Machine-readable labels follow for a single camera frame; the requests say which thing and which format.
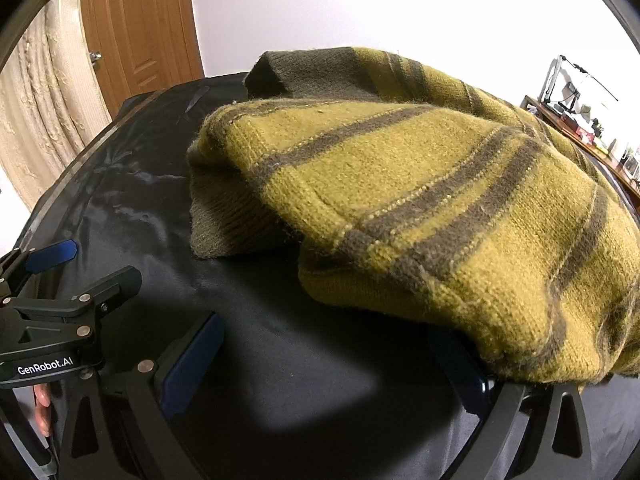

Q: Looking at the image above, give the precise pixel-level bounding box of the wooden desk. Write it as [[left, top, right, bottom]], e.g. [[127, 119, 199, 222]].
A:
[[520, 94, 640, 211]]

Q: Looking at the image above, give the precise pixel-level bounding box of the person's left hand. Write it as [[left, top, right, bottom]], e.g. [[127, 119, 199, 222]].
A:
[[32, 382, 54, 438]]

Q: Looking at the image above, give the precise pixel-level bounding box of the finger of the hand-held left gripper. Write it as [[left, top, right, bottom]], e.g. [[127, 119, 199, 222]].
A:
[[0, 239, 79, 302], [10, 265, 144, 322]]

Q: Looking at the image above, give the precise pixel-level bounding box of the black bed sheet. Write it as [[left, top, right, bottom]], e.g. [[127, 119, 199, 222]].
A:
[[20, 72, 640, 480]]

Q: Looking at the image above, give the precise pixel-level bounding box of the beige curtain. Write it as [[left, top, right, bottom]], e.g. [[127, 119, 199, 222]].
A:
[[0, 0, 113, 211]]

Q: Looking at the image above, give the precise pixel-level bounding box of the black desk lamp stand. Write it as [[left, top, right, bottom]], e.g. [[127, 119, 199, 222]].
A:
[[537, 54, 619, 112]]

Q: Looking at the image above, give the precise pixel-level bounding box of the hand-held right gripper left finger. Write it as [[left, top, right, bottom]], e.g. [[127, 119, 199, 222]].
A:
[[60, 311, 227, 480]]

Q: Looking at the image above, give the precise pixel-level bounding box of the clutter of small desk items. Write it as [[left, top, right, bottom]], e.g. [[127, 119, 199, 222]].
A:
[[550, 102, 640, 181]]

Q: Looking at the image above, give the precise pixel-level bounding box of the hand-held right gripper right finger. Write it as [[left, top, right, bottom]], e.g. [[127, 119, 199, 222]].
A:
[[430, 327, 596, 480]]

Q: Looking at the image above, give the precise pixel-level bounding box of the brown wooden door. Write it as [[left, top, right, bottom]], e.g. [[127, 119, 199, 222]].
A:
[[79, 0, 205, 117]]

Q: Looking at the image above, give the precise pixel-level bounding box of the yellow striped knit sweater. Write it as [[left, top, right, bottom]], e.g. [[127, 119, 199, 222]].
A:
[[186, 46, 640, 387]]

